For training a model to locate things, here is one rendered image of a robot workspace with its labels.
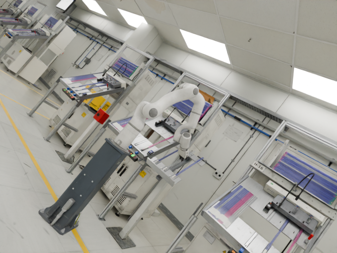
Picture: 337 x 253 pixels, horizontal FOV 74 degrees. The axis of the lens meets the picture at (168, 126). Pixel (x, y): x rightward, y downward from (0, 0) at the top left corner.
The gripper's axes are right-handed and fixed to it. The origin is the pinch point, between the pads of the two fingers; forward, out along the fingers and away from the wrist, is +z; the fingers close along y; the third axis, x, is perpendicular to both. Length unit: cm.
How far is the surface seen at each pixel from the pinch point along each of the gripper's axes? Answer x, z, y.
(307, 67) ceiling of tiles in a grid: -227, -41, -22
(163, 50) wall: -275, 65, 302
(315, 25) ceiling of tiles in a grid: -183, -100, -16
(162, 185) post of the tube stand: 25.8, 18.2, -1.7
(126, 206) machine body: 49, 64, 25
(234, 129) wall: -192, 92, 30
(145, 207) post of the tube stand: 46, 33, -2
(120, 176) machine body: 34, 56, 55
